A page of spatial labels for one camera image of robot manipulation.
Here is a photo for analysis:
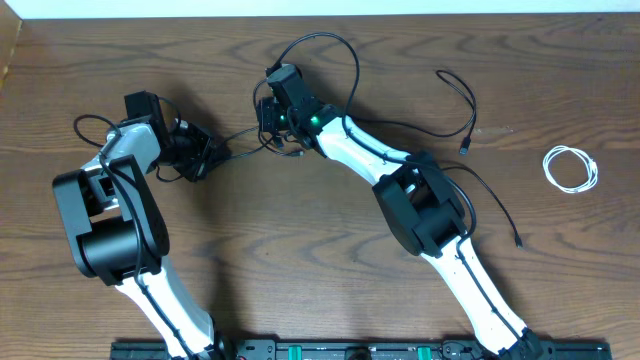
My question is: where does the white cable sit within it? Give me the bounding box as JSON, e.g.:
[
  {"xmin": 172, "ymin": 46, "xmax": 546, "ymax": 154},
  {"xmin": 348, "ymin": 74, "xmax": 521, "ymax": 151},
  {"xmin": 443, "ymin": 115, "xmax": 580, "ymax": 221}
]
[{"xmin": 542, "ymin": 144, "xmax": 600, "ymax": 195}]

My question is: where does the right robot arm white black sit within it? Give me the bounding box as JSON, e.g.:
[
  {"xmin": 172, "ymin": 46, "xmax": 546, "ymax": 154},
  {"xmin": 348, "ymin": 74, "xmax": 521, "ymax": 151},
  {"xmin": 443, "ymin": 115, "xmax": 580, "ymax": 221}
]
[{"xmin": 255, "ymin": 63, "xmax": 543, "ymax": 359}]

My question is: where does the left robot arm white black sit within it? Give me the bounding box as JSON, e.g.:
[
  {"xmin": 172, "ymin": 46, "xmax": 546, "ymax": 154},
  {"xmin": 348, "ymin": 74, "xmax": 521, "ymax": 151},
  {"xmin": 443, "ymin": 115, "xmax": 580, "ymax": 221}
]
[{"xmin": 52, "ymin": 91, "xmax": 224, "ymax": 359}]

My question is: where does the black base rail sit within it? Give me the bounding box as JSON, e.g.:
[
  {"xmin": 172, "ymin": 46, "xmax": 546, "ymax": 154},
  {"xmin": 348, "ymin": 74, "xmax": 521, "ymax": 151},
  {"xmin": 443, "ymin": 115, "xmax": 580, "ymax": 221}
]
[{"xmin": 109, "ymin": 339, "xmax": 614, "ymax": 360}]

